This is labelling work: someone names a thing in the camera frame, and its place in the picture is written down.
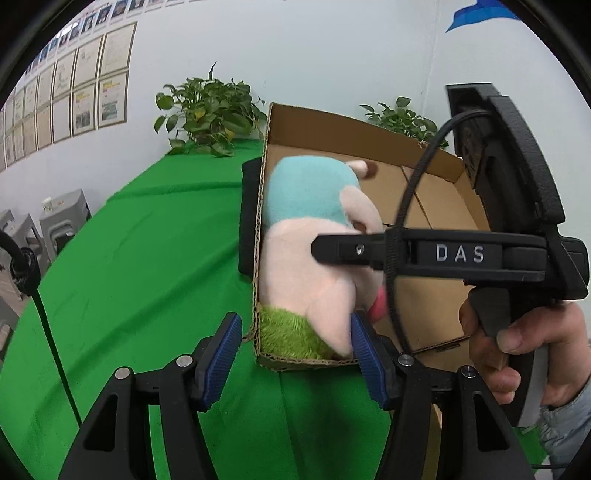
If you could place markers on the grey metal stools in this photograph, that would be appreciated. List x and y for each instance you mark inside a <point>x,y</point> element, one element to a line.
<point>61,218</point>

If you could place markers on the left potted green plant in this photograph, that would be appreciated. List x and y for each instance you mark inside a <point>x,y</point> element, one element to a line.
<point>207,115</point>

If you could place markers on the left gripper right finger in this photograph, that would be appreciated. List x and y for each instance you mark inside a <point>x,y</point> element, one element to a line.
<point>375,361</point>

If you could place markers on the blue wall decal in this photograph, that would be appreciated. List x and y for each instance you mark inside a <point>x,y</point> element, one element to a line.
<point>481,11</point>

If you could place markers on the black flat device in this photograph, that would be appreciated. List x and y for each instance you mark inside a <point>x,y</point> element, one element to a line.
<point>247,220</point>

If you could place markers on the right potted green plant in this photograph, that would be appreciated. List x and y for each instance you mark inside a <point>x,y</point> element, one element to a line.
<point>402,119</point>

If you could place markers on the grey jacket sleeve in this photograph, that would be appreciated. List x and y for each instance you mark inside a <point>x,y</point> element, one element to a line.
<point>564,429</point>

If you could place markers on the person's right hand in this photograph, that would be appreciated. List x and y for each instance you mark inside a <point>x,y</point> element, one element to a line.
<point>561,328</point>

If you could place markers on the pink pig plush toy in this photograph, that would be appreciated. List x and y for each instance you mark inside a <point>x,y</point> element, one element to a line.
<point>318,253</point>

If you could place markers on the staff photo row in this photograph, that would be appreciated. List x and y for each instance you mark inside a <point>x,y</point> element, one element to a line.
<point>106,11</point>

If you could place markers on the framed certificates on wall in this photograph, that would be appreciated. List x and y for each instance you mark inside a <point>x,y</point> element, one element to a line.
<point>77,84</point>

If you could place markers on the large shallow cardboard tray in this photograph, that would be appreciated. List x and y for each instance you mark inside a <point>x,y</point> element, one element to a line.
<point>443,201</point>

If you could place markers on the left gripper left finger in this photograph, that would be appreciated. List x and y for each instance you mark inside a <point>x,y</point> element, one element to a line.
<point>215,356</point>

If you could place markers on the potted green plant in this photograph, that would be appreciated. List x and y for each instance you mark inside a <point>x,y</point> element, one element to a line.
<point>402,119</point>
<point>207,115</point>

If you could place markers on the green tablecloth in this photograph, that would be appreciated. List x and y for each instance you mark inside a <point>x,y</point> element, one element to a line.
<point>154,271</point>

